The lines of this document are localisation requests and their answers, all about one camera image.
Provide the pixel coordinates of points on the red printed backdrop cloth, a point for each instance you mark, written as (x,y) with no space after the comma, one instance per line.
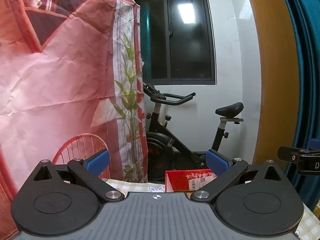
(50,80)

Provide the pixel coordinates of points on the dark framed window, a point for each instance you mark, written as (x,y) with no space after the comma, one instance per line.
(185,42)

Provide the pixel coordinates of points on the red strawberry print box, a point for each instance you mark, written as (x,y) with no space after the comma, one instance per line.
(180,180)

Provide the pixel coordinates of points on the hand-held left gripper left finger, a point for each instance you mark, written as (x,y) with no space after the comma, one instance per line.
(100,158)

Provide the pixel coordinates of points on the black exercise bike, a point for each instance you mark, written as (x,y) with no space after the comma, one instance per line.
(160,142)

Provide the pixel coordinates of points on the wooden door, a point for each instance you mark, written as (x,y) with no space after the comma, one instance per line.
(275,80)

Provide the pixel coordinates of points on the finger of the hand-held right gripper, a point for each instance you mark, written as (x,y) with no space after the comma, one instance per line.
(315,145)
(287,156)

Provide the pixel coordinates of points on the teal curtain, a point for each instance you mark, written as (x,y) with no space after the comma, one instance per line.
(307,67)

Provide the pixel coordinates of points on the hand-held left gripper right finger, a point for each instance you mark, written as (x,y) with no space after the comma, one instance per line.
(217,162)

